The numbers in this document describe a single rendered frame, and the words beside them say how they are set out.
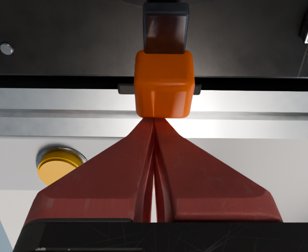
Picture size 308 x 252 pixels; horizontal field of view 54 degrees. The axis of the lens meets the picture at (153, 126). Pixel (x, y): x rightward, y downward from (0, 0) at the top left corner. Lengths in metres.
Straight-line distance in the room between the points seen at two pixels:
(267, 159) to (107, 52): 0.29
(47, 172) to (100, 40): 0.13
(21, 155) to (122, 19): 0.16
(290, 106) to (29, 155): 0.22
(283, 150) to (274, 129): 0.16
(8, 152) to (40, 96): 0.07
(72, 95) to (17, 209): 0.32
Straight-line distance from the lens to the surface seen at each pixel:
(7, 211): 0.54
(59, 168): 0.27
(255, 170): 0.44
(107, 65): 0.21
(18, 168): 0.30
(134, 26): 0.20
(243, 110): 0.25
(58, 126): 0.26
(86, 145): 0.27
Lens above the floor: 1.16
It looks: 54 degrees down
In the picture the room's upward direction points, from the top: 179 degrees counter-clockwise
